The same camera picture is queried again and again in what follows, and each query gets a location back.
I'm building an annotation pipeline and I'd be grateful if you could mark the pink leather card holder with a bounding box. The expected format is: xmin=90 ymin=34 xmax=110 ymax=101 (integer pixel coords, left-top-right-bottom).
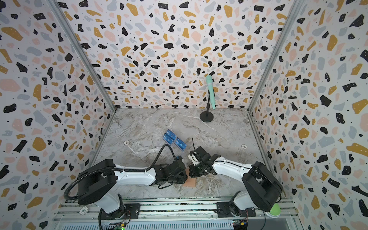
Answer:
xmin=183 ymin=168 xmax=196 ymax=188

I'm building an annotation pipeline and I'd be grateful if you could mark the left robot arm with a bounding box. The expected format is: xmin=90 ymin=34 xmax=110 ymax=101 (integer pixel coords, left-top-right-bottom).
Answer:
xmin=77 ymin=156 xmax=187 ymax=220

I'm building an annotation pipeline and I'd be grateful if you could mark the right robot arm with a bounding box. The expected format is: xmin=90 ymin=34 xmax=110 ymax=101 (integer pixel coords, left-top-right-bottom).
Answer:
xmin=188 ymin=147 xmax=283 ymax=218

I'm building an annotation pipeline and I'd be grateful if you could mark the blue card back right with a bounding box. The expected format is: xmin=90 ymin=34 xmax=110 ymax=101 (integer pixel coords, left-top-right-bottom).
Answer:
xmin=175 ymin=138 xmax=187 ymax=151

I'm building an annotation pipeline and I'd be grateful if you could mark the blue card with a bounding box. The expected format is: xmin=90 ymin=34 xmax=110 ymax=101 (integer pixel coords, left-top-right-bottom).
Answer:
xmin=166 ymin=129 xmax=177 ymax=140
xmin=163 ymin=134 xmax=174 ymax=145
xmin=175 ymin=138 xmax=187 ymax=151

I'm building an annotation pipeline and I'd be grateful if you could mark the blue card back left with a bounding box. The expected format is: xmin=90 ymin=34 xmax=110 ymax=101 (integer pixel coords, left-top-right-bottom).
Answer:
xmin=166 ymin=129 xmax=177 ymax=140

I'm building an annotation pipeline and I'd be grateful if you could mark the black microphone stand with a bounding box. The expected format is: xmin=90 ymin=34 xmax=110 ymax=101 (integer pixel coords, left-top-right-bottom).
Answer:
xmin=199 ymin=95 xmax=214 ymax=123

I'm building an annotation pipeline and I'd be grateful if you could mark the green push button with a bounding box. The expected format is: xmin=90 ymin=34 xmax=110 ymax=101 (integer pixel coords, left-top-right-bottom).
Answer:
xmin=265 ymin=203 xmax=281 ymax=219

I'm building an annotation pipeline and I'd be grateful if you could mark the mint green microphone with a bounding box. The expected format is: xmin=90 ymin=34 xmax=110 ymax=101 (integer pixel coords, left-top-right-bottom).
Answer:
xmin=206 ymin=75 xmax=216 ymax=109

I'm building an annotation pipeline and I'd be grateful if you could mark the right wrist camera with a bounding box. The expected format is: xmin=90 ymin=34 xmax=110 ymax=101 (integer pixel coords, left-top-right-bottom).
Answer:
xmin=188 ymin=151 xmax=199 ymax=165

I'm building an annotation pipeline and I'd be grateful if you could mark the black corrugated cable conduit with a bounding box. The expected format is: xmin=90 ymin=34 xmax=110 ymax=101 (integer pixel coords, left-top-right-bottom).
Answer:
xmin=63 ymin=144 xmax=176 ymax=201

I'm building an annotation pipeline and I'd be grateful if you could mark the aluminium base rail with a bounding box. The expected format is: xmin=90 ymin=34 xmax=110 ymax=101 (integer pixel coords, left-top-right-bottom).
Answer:
xmin=50 ymin=197 xmax=303 ymax=230

